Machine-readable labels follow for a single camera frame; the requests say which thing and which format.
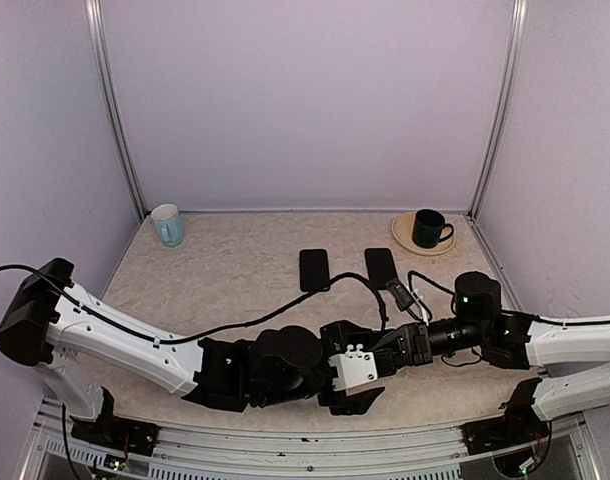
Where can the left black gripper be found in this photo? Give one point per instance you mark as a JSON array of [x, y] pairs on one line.
[[336, 336]]

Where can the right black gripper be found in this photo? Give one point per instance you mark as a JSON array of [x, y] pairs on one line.
[[415, 345]]

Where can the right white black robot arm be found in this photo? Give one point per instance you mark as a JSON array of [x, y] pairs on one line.
[[510, 340]]

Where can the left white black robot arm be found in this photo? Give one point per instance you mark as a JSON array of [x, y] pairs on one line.
[[51, 320]]

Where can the beige plate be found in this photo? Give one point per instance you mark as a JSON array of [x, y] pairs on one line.
[[401, 229]]

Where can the black mug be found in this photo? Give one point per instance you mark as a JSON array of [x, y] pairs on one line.
[[430, 229]]

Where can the light blue mug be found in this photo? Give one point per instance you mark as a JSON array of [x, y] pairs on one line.
[[168, 225]]

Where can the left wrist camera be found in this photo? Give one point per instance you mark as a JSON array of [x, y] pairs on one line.
[[353, 368]]

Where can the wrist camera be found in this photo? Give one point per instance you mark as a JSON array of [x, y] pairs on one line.
[[353, 368], [409, 301]]

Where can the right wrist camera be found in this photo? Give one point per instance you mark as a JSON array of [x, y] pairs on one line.
[[409, 301]]

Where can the front aluminium rail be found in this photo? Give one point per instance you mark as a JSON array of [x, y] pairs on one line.
[[176, 452]]

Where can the right aluminium frame post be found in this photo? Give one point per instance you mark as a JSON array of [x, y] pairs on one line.
[[501, 111]]

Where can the aluminium frame post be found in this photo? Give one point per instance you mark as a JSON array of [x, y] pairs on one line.
[[101, 53], [501, 111]]

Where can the left aluminium frame post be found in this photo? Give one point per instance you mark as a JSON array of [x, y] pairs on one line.
[[101, 53]]

